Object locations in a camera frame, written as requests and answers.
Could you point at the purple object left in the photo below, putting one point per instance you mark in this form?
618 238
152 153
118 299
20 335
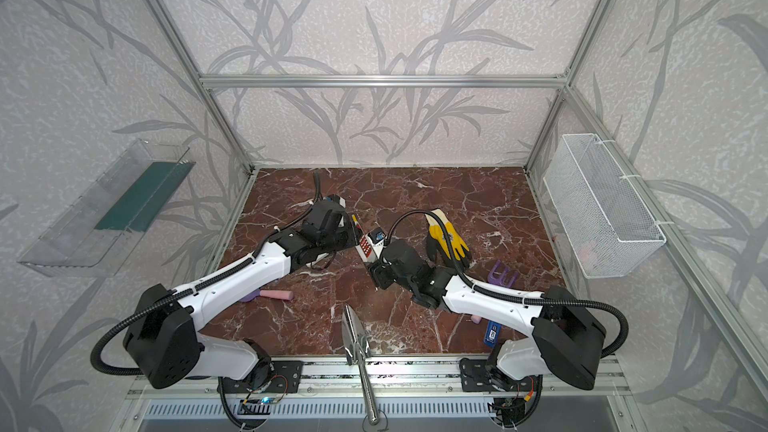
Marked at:
251 296

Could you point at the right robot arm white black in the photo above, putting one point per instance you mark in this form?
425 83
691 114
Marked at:
562 335

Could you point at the white wire basket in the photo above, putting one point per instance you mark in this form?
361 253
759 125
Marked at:
609 227

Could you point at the blue lighter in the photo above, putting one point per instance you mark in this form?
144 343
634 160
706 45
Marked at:
492 333

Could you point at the yellow work glove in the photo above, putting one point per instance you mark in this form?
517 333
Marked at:
443 241

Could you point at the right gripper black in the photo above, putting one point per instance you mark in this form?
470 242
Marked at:
381 270

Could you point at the metal camera pole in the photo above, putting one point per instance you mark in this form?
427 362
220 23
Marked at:
357 351

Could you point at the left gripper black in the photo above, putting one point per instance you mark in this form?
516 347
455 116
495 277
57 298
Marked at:
349 231

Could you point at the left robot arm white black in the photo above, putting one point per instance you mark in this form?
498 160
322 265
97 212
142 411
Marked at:
163 340

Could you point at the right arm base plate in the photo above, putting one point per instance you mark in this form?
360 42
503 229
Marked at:
477 376

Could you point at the red white remote control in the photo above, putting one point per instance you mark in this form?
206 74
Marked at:
368 253

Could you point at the clear plastic wall shelf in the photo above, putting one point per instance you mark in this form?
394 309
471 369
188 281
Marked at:
99 231

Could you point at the purple plastic comb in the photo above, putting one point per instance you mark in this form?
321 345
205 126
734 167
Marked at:
502 275

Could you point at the pink cylinder left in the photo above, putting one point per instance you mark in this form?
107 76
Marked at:
277 294

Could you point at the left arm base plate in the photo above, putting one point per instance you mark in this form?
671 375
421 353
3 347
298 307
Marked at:
284 377

